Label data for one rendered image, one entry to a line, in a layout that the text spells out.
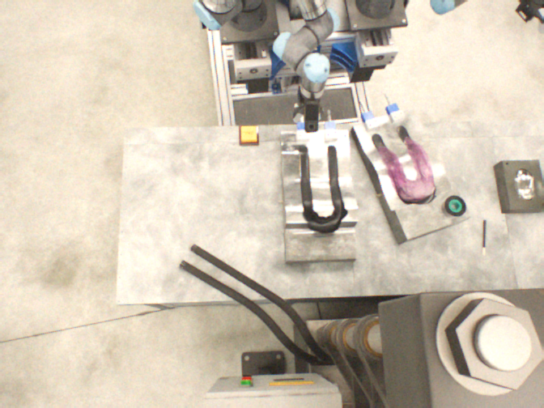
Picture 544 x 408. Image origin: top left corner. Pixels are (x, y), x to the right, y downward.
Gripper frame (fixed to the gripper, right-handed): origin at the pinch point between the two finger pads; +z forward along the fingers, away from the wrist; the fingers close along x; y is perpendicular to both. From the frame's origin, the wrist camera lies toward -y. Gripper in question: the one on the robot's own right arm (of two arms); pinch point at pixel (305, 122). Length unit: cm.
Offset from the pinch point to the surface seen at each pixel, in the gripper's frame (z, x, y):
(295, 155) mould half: 12.2, 3.4, -8.1
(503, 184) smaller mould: 16, -78, -20
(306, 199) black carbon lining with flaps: 9.4, 0.3, -26.4
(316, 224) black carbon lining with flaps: 13.6, -3.6, -34.9
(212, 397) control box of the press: -46, 30, -86
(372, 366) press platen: -53, -4, -80
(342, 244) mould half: 14.8, -12.5, -42.6
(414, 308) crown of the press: -98, 1, -71
